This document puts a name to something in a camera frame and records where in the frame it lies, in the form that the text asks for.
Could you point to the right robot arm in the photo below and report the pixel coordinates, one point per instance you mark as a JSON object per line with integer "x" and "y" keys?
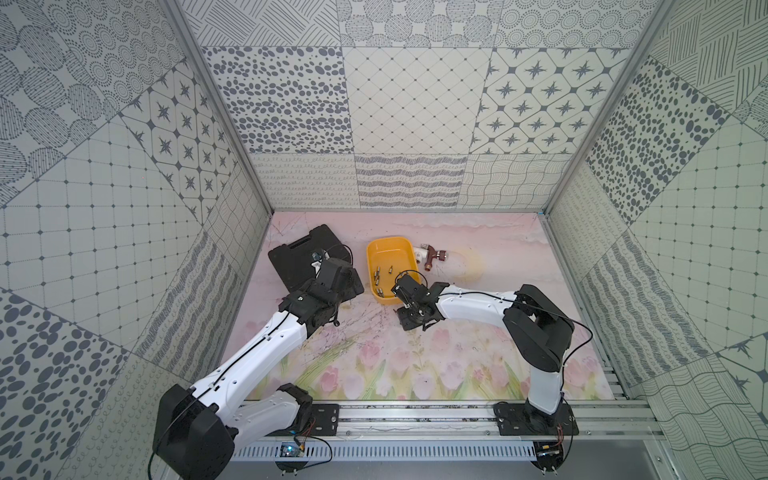
{"x": 541, "y": 332}

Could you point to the yellow plastic storage box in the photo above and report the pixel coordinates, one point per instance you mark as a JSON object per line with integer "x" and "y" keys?
{"x": 387, "y": 258}

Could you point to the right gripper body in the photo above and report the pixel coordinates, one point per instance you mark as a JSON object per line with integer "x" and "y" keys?
{"x": 409, "y": 319}

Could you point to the white slotted cable duct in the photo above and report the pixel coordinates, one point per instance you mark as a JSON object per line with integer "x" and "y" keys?
{"x": 315, "y": 451}

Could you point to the red and white valve fitting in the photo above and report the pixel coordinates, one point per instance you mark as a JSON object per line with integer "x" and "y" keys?
{"x": 426, "y": 255}

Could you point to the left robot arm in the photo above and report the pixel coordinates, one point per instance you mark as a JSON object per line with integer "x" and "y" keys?
{"x": 199, "y": 428}

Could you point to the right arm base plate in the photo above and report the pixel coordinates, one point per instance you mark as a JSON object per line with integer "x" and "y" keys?
{"x": 522, "y": 419}

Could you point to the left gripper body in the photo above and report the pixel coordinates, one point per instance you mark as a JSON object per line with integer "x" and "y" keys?
{"x": 335, "y": 271}

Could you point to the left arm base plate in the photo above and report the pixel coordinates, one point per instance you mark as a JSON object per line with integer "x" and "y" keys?
{"x": 321, "y": 420}

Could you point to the aluminium rail frame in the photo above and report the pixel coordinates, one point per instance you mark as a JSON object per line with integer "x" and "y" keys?
{"x": 444, "y": 420}

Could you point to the black plastic tool case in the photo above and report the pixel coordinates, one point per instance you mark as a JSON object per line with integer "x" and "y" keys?
{"x": 293, "y": 262}

